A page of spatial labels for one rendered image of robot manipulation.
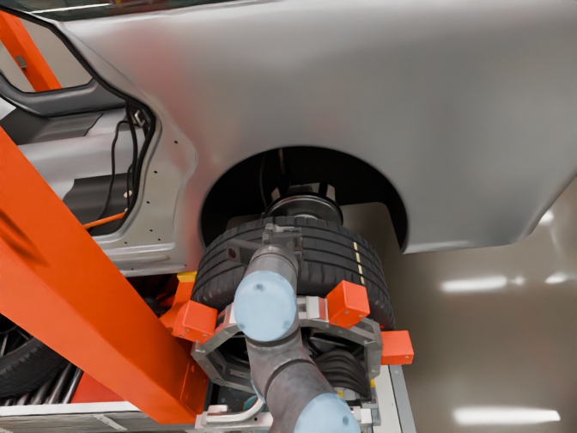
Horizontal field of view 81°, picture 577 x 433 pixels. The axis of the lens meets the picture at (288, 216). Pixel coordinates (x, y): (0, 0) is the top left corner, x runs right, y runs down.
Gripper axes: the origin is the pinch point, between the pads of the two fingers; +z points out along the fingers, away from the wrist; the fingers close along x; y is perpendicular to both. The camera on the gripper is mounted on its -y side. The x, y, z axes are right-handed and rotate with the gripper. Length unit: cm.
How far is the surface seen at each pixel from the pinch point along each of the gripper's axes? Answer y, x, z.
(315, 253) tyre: 9.6, -8.6, 5.6
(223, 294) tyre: -15.4, -16.3, 0.5
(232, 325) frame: -12.3, -21.3, -6.4
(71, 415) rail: -101, -87, 32
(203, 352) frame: -24.0, -34.0, 0.4
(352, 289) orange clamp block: 18.0, -14.7, -4.2
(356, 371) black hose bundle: 17.4, -33.0, -10.4
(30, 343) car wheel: -131, -63, 52
